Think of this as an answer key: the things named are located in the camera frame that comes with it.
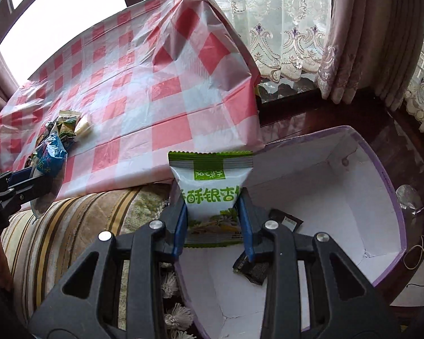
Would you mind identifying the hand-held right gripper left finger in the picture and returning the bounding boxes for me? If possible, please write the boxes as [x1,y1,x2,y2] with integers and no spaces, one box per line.
[28,187,189,339]

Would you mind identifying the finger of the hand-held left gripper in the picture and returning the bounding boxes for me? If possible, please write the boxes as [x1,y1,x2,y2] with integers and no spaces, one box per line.
[0,175,54,217]
[0,168,36,198]

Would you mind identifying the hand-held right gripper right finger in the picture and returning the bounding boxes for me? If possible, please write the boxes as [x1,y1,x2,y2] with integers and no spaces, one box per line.
[237,185,401,339]

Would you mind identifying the blue snack packet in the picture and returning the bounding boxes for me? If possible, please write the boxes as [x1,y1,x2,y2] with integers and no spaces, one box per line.
[35,132,68,176]

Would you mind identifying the green white snack packet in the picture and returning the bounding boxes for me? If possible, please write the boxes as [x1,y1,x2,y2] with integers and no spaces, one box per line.
[168,151,254,248]

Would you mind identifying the white box with purple rim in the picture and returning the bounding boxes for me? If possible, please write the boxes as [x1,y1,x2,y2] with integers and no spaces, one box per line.
[173,125,408,339]

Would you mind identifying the dark snack packet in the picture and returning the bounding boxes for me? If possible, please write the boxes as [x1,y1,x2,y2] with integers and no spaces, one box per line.
[269,209,304,233]
[232,252,269,285]

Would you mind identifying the green patterned snack packet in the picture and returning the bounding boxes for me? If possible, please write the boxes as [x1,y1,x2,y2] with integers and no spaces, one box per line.
[55,110,82,142]

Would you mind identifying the pale yellow snack packet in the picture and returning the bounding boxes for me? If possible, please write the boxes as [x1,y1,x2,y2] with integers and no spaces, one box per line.
[74,113,93,137]

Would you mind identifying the red white checked tablecloth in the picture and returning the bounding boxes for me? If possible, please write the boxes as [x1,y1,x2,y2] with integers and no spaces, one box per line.
[0,0,265,202]

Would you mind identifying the white lace curtain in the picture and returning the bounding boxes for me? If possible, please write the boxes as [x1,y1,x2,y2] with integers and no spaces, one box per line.
[155,0,334,82]
[403,3,424,139]

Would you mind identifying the dark wooden window frame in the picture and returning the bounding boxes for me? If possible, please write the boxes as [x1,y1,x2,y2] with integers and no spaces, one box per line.
[0,0,144,45]

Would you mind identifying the white cable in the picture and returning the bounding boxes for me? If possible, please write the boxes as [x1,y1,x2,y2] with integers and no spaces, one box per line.
[403,233,424,270]

